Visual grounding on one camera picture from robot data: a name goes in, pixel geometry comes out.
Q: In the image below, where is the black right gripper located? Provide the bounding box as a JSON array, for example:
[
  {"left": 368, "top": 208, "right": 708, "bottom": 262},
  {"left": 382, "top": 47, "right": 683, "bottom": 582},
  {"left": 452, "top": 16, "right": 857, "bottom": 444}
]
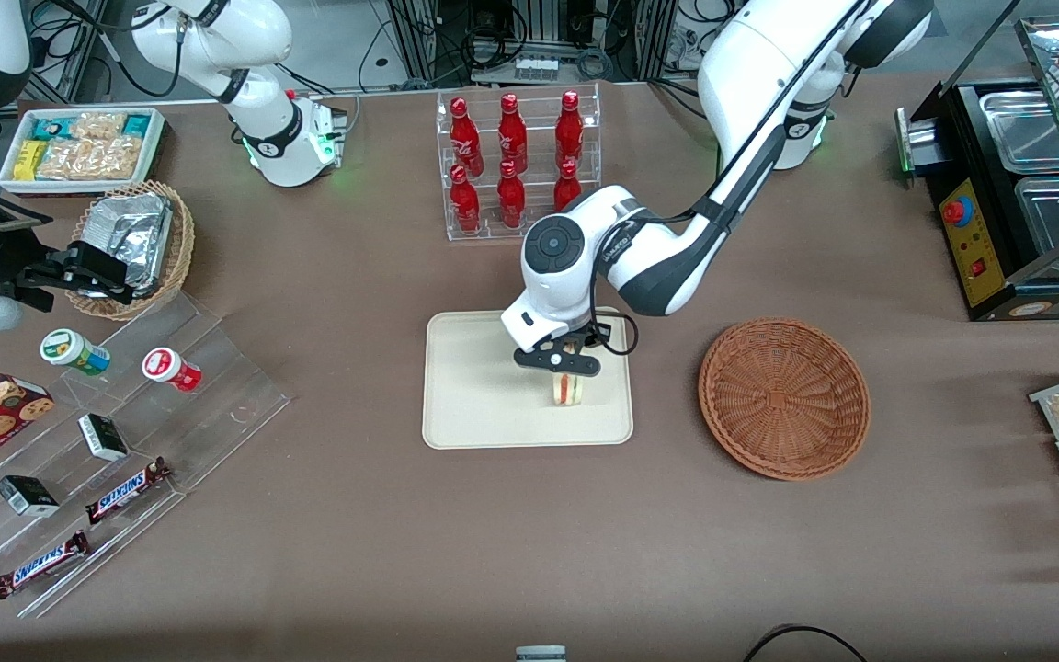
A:
[{"left": 0, "top": 219, "right": 137, "bottom": 305}]

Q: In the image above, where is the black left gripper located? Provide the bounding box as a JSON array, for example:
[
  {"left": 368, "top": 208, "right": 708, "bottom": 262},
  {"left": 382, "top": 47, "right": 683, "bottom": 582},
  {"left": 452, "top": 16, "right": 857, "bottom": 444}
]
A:
[{"left": 537, "top": 322, "right": 606, "bottom": 358}]

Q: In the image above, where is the white arm base connector box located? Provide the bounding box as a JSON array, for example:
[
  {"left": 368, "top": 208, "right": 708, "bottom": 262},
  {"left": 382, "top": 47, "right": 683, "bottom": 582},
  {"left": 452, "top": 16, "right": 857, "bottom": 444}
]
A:
[{"left": 312, "top": 99, "right": 349, "bottom": 168}]

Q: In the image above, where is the light tan wicker basket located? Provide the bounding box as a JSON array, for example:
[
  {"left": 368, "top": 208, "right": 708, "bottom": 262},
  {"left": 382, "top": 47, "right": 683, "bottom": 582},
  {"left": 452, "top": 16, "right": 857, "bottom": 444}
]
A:
[{"left": 63, "top": 180, "right": 196, "bottom": 322}]

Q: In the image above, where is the cream rectangular serving tray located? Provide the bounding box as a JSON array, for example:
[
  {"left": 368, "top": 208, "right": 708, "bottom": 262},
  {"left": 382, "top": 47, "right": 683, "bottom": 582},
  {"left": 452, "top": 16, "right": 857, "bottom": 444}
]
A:
[{"left": 423, "top": 308, "right": 633, "bottom": 451}]

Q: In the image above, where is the brown round wicker basket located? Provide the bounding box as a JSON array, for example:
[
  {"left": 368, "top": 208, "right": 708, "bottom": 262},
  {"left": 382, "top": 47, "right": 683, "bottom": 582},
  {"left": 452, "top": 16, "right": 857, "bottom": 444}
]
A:
[{"left": 698, "top": 317, "right": 871, "bottom": 482}]

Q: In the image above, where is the silver foil wrapped packet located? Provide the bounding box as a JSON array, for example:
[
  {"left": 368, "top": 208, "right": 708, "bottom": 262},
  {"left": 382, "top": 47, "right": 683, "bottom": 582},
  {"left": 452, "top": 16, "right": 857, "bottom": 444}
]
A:
[{"left": 82, "top": 192, "right": 174, "bottom": 297}]

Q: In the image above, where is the green labelled jar white lid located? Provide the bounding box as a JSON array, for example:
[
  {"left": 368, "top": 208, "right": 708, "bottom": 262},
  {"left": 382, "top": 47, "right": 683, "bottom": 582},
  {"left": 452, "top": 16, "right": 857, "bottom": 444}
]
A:
[{"left": 40, "top": 328, "right": 112, "bottom": 377}]

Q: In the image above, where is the white rectangular snack bin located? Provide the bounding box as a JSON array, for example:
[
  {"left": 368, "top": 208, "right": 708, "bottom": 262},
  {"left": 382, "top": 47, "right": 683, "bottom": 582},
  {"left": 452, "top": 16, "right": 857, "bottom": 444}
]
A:
[{"left": 0, "top": 108, "right": 165, "bottom": 196}]

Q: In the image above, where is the clear bag of crackers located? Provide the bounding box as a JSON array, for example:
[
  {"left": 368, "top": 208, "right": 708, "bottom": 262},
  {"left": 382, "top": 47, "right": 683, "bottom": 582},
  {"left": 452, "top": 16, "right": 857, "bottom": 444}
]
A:
[
  {"left": 73, "top": 112, "right": 126, "bottom": 141},
  {"left": 38, "top": 138, "right": 142, "bottom": 181}
]

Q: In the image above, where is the red strawberry cup white lid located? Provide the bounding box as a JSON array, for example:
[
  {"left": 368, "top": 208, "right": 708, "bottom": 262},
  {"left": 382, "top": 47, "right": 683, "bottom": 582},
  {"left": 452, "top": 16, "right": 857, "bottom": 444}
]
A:
[{"left": 142, "top": 347, "right": 203, "bottom": 394}]

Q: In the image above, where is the red cola bottle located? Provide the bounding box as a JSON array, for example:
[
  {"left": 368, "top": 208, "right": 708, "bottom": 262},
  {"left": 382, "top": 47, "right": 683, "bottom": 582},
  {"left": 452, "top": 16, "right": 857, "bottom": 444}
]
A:
[
  {"left": 497, "top": 161, "right": 527, "bottom": 229},
  {"left": 498, "top": 93, "right": 529, "bottom": 171},
  {"left": 553, "top": 161, "right": 583, "bottom": 214},
  {"left": 450, "top": 97, "right": 483, "bottom": 176},
  {"left": 450, "top": 164, "right": 482, "bottom": 234},
  {"left": 555, "top": 90, "right": 585, "bottom": 166}
]

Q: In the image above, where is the small black carton box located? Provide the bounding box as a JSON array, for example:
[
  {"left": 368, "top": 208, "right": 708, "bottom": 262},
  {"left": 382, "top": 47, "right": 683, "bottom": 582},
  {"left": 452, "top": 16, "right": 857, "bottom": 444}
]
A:
[
  {"left": 0, "top": 474, "right": 62, "bottom": 518},
  {"left": 77, "top": 413, "right": 130, "bottom": 462}
]

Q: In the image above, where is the clear acrylic stepped display stand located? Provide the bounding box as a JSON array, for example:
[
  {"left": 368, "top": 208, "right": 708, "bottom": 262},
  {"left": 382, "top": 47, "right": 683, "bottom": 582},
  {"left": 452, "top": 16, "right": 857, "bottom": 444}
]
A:
[{"left": 0, "top": 292, "right": 293, "bottom": 619}]

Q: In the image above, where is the clear acrylic bottle rack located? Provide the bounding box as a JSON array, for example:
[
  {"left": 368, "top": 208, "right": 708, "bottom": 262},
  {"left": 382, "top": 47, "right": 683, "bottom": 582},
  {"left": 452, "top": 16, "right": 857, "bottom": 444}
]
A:
[{"left": 436, "top": 83, "right": 602, "bottom": 243}]

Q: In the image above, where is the Snickers chocolate bar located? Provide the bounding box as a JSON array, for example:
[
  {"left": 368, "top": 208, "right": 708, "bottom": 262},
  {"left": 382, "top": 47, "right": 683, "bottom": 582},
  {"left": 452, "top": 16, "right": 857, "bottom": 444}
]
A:
[
  {"left": 0, "top": 531, "right": 92, "bottom": 600},
  {"left": 85, "top": 457, "right": 172, "bottom": 525}
]

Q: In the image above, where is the aluminium equipment rack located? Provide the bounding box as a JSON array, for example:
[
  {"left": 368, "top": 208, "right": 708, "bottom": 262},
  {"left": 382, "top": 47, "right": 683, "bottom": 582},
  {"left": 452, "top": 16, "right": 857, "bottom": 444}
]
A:
[{"left": 387, "top": 0, "right": 678, "bottom": 84}]

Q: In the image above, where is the black food warmer appliance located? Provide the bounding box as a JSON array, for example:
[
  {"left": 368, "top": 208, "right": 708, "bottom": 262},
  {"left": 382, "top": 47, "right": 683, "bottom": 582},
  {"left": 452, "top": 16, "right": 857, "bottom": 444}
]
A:
[{"left": 895, "top": 14, "right": 1059, "bottom": 323}]

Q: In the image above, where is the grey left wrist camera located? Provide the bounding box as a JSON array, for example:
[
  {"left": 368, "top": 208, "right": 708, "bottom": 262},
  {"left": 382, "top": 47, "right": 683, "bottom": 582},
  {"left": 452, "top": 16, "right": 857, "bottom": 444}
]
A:
[{"left": 513, "top": 342, "right": 602, "bottom": 378}]

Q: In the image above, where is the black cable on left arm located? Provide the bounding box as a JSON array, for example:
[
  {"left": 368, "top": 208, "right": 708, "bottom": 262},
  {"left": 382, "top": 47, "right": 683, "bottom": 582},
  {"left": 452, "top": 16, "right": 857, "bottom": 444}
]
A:
[{"left": 585, "top": 0, "right": 871, "bottom": 358}]

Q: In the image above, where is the black cable at table edge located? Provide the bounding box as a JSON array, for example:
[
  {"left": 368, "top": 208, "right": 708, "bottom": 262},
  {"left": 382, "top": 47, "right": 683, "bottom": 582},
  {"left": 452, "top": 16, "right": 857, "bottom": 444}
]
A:
[{"left": 743, "top": 624, "right": 869, "bottom": 662}]

